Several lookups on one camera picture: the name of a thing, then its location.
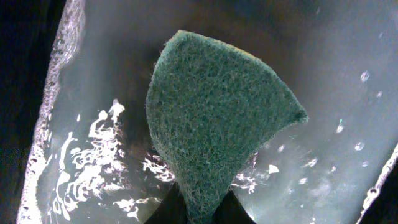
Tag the black rectangular water tray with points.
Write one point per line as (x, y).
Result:
(76, 145)

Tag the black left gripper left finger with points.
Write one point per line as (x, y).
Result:
(172, 210)

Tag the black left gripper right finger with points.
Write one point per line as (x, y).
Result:
(230, 211)

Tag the green scouring sponge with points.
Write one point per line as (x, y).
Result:
(209, 106)

